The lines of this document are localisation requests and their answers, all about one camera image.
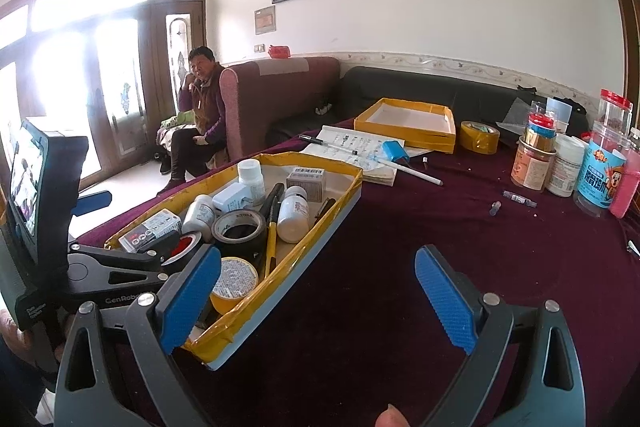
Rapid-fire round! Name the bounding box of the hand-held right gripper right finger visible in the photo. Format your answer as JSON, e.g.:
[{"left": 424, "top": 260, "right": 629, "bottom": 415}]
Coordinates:
[{"left": 414, "top": 244, "right": 587, "bottom": 427}]

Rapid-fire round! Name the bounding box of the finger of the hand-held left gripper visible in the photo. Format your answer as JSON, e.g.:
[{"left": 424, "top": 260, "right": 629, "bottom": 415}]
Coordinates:
[
  {"left": 67, "top": 232, "right": 202, "bottom": 286},
  {"left": 71, "top": 189, "right": 112, "bottom": 219}
]

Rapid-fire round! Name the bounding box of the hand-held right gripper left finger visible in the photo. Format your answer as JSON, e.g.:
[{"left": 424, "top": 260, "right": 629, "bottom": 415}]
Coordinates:
[{"left": 52, "top": 244, "right": 223, "bottom": 427}]

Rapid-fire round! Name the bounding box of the white and blue medicine box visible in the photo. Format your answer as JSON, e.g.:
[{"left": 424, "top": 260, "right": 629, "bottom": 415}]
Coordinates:
[{"left": 118, "top": 211, "right": 182, "bottom": 255}]

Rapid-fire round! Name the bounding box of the small yellow tape roll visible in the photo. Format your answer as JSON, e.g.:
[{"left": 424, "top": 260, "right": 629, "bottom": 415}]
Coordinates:
[{"left": 209, "top": 257, "right": 260, "bottom": 316}]

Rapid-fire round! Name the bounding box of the red-core black tape roll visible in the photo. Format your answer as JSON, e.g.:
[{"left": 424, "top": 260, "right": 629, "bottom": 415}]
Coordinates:
[{"left": 160, "top": 231, "right": 204, "bottom": 268}]

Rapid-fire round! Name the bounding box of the small white pill bottle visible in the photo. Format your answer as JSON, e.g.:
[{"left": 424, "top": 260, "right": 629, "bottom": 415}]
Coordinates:
[{"left": 181, "top": 194, "right": 217, "bottom": 244}]

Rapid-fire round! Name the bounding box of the large black tape roll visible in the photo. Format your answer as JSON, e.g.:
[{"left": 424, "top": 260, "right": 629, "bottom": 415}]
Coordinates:
[{"left": 211, "top": 208, "right": 268, "bottom": 258}]

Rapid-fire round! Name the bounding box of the yellow and black cutter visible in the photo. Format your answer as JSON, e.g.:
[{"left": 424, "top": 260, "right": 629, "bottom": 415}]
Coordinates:
[{"left": 260, "top": 182, "right": 286, "bottom": 281}]

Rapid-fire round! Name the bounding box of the white plastic adapter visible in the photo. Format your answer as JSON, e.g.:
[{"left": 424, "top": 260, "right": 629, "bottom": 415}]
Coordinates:
[{"left": 212, "top": 182, "right": 254, "bottom": 214}]

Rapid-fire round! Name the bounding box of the large yellow-edged cardboard tray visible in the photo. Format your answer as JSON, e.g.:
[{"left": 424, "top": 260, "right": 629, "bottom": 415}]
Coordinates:
[{"left": 104, "top": 151, "right": 363, "bottom": 372}]

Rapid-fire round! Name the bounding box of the pale pink medicine box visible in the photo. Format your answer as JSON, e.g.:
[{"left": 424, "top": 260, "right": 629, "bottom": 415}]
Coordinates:
[{"left": 286, "top": 168, "right": 329, "bottom": 203}]

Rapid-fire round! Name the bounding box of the person's right hand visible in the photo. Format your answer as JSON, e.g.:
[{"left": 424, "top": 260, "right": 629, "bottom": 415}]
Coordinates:
[{"left": 375, "top": 403, "right": 417, "bottom": 427}]

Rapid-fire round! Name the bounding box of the person's left hand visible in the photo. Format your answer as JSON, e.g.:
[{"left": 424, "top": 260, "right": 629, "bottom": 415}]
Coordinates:
[{"left": 0, "top": 307, "right": 76, "bottom": 363}]

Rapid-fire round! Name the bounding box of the maroon tablecloth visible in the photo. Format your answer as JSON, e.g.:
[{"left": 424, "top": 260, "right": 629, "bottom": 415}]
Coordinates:
[{"left": 75, "top": 117, "right": 640, "bottom": 427}]

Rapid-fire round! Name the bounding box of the white pen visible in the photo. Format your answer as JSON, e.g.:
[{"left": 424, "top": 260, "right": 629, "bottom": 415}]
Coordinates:
[{"left": 375, "top": 155, "right": 445, "bottom": 186}]

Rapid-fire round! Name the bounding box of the orange plastic jar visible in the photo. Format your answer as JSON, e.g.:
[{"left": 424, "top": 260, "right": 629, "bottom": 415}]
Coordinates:
[{"left": 511, "top": 137, "right": 556, "bottom": 194}]

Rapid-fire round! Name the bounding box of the small blue box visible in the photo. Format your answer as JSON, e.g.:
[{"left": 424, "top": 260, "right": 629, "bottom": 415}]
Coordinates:
[{"left": 381, "top": 138, "right": 407, "bottom": 166}]

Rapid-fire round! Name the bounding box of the yellow packing tape roll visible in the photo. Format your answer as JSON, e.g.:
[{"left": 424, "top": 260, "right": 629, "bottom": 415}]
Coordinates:
[{"left": 460, "top": 121, "right": 501, "bottom": 154}]

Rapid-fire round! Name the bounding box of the wooden glass door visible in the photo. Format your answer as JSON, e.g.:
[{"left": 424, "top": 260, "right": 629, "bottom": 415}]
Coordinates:
[{"left": 0, "top": 0, "right": 207, "bottom": 188}]

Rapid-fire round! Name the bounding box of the white plastic jar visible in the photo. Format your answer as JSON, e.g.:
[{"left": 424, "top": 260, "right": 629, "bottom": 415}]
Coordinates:
[{"left": 545, "top": 134, "right": 587, "bottom": 198}]

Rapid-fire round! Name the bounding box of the open paper notebook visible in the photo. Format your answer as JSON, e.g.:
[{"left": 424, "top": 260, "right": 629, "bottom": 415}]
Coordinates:
[{"left": 302, "top": 125, "right": 434, "bottom": 187}]

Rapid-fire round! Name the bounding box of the small yellow-edged cardboard tray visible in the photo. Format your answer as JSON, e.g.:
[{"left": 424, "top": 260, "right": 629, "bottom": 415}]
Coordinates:
[{"left": 354, "top": 98, "right": 457, "bottom": 154}]

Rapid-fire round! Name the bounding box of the clear plastic bag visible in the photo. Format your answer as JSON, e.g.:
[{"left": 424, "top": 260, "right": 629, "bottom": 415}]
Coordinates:
[{"left": 495, "top": 99, "right": 536, "bottom": 138}]

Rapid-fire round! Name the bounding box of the blue label clear jar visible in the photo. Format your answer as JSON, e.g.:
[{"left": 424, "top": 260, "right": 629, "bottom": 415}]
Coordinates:
[{"left": 575, "top": 134, "right": 629, "bottom": 219}]

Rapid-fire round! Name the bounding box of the black pen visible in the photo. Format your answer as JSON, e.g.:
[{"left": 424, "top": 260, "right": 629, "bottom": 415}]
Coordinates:
[{"left": 298, "top": 134, "right": 359, "bottom": 156}]

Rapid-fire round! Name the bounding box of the pink plastic container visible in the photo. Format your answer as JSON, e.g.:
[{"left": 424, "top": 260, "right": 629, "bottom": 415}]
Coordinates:
[{"left": 609, "top": 171, "right": 640, "bottom": 219}]

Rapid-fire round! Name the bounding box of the brown sofa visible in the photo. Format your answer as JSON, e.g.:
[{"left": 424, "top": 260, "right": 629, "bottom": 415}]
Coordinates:
[{"left": 220, "top": 56, "right": 342, "bottom": 163}]

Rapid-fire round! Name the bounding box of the black leather sofa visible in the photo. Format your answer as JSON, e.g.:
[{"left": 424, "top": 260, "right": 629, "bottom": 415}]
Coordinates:
[{"left": 270, "top": 66, "right": 591, "bottom": 148}]

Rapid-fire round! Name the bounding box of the pale plastic cup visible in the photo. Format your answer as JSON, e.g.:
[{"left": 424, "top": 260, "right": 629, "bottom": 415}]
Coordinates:
[{"left": 546, "top": 97, "right": 574, "bottom": 136}]

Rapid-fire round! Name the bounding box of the black bag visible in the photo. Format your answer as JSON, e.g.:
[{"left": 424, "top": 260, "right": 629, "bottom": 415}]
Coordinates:
[{"left": 550, "top": 97, "right": 589, "bottom": 140}]

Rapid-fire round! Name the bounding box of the red lid clear jar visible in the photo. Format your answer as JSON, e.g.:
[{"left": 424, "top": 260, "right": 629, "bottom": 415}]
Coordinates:
[{"left": 597, "top": 89, "right": 634, "bottom": 143}]

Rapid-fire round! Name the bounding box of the small wall plaque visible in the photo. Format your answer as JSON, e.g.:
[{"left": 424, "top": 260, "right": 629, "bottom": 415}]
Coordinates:
[{"left": 254, "top": 5, "right": 277, "bottom": 33}]

